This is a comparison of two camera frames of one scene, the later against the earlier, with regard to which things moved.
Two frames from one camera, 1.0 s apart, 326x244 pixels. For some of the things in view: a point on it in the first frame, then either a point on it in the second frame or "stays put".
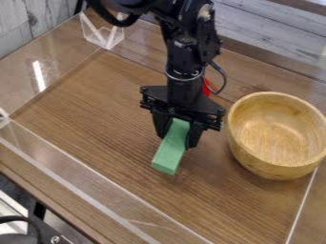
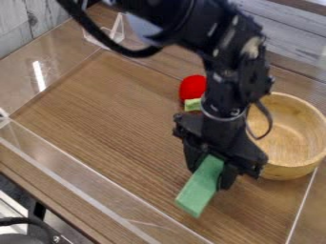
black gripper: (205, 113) → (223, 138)
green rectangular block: (170, 154) → (200, 187)
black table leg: (40, 210) stays put
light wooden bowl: (277, 134) stays put
